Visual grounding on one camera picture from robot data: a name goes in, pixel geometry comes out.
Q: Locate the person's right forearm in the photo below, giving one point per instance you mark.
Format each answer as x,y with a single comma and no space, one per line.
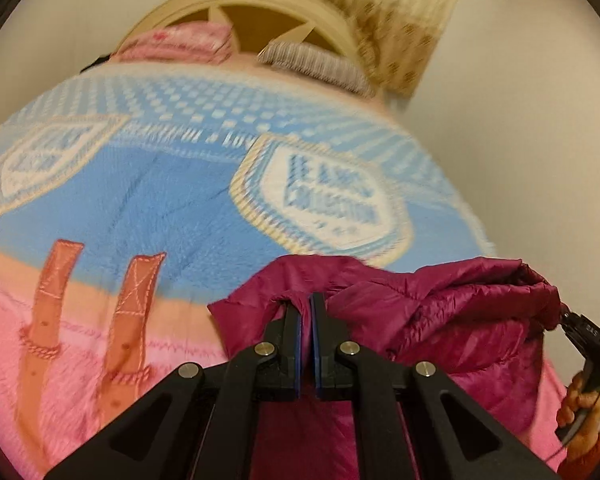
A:
592,455

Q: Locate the beige patterned window curtain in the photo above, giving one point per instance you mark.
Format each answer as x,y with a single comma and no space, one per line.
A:
395,10

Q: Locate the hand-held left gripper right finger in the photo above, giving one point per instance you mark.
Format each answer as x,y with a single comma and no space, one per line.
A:
314,345

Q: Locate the striped pillow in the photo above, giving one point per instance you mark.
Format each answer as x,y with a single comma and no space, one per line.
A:
315,62

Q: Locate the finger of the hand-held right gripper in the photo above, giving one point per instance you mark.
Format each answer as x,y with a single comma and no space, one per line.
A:
592,336

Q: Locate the person's right hand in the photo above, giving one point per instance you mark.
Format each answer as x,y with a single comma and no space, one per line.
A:
577,402

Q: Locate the folded pink floral quilt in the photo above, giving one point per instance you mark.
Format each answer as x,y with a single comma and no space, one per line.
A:
180,42

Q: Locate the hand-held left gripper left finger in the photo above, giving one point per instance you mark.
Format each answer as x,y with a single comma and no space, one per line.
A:
299,345

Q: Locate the pink and blue printed blanket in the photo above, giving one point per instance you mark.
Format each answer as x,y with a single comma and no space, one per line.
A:
155,200

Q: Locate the magenta puffer jacket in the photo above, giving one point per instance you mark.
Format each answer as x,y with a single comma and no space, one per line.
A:
430,310

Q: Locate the cream wooden headboard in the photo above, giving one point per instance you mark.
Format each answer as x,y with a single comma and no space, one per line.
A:
280,2

